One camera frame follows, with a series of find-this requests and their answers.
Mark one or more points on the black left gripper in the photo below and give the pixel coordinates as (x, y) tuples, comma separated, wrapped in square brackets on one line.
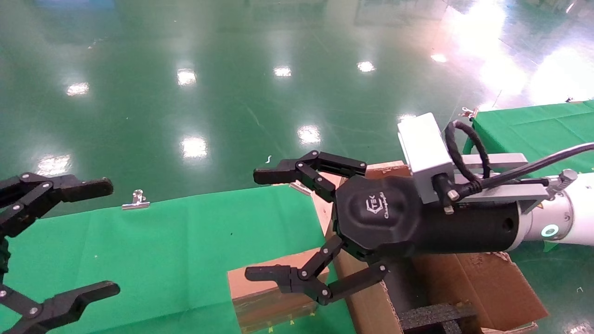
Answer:
[(3, 257)]

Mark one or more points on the small brown cardboard box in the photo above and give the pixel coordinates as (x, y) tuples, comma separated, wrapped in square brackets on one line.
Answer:
[(260, 287)]

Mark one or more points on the large open cardboard carton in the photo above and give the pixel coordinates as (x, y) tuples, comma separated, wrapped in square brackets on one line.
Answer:
[(487, 283)]

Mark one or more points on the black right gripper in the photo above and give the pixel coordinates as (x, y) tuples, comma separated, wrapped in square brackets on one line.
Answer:
[(380, 213)]

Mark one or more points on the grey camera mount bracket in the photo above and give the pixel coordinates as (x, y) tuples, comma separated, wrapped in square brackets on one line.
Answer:
[(501, 190)]

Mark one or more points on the green table cloth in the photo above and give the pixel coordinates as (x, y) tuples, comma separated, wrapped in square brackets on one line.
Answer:
[(162, 255), (533, 130)]

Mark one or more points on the black foam insert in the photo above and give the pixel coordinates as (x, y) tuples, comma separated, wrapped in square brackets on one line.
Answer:
[(431, 317)]

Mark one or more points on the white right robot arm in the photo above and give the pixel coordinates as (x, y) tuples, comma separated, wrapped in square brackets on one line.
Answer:
[(580, 208)]

